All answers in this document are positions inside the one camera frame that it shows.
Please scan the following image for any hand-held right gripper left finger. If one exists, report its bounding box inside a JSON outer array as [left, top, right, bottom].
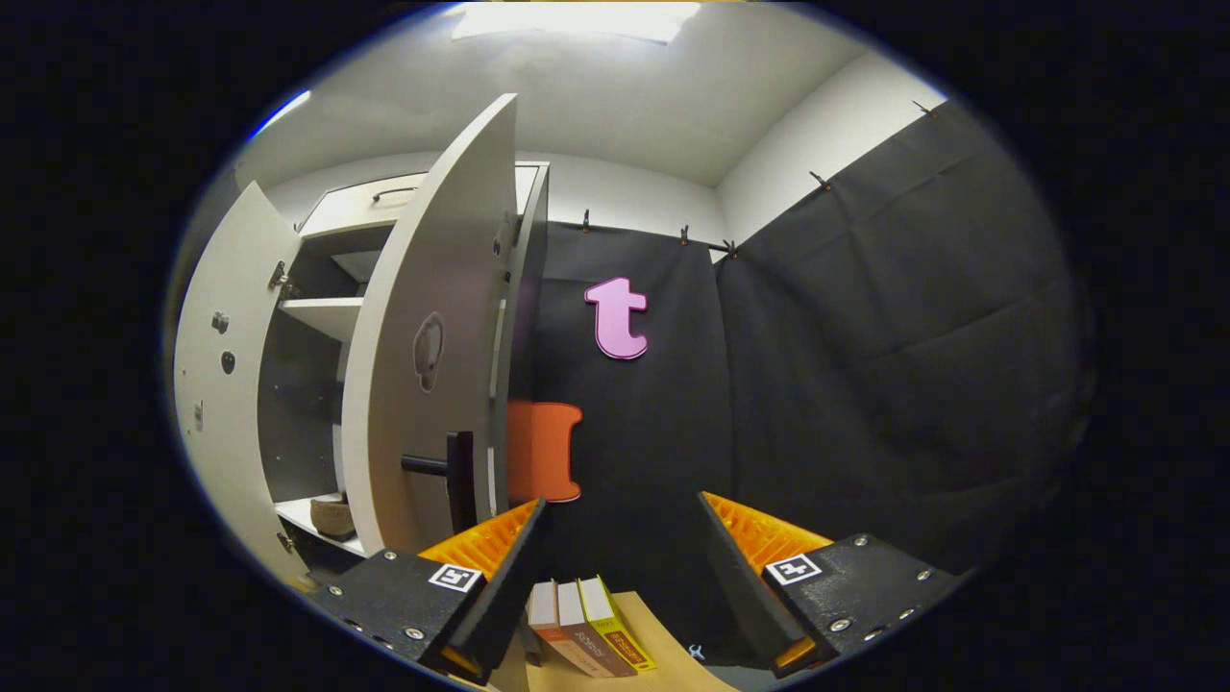
[[306, 495, 549, 685]]

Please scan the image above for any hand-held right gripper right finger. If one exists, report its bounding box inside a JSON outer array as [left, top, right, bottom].
[[697, 490, 967, 679]]

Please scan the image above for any brown fuzzy shoe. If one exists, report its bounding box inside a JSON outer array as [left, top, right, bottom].
[[308, 492, 358, 541]]

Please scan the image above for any white door with phone sticker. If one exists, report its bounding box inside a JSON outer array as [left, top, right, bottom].
[[173, 181, 313, 589]]

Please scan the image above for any white shoe cabinet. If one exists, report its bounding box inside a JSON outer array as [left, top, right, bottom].
[[258, 161, 551, 592]]

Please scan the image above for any white door with cat sticker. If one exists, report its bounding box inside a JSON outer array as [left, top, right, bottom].
[[341, 93, 520, 556]]

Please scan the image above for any white cabinet drawer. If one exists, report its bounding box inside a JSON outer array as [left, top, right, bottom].
[[303, 171, 539, 239]]

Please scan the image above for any orange spine book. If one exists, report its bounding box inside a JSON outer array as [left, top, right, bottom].
[[527, 580, 597, 679]]

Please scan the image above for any brown spine book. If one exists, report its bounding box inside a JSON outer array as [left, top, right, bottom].
[[555, 580, 637, 679]]

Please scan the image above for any yellow spine book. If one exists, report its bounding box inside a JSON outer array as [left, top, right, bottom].
[[579, 575, 657, 672]]

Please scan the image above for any black backdrop cloth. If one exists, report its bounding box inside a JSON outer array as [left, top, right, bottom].
[[507, 96, 1087, 669]]

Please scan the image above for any small ceiling light panel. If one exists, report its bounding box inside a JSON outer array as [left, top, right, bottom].
[[252, 89, 312, 140]]

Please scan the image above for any large ceiling light panel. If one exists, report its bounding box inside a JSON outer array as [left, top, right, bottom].
[[452, 0, 702, 44]]

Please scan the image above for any black door handle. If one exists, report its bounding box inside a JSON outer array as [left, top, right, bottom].
[[401, 431, 478, 535]]

